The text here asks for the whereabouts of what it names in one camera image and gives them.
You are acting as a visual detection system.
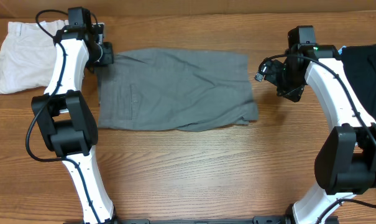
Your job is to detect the grey shorts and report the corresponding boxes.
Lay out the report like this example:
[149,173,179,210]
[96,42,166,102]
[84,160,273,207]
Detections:
[96,49,259,132]

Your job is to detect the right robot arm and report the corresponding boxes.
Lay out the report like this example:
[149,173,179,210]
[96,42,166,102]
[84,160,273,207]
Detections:
[253,26,376,224]

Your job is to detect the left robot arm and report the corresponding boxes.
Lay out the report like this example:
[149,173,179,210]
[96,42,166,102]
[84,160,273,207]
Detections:
[25,7,119,223]

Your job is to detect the light blue cloth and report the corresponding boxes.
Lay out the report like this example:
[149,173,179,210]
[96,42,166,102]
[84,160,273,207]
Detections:
[338,45,347,55]

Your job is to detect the folded white shorts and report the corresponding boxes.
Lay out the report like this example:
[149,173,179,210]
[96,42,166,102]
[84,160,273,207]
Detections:
[0,20,68,95]

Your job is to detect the black garment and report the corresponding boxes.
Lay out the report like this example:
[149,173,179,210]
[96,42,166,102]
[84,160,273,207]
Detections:
[341,45,376,121]

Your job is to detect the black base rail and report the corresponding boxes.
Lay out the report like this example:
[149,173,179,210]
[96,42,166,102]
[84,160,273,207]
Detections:
[117,215,291,224]

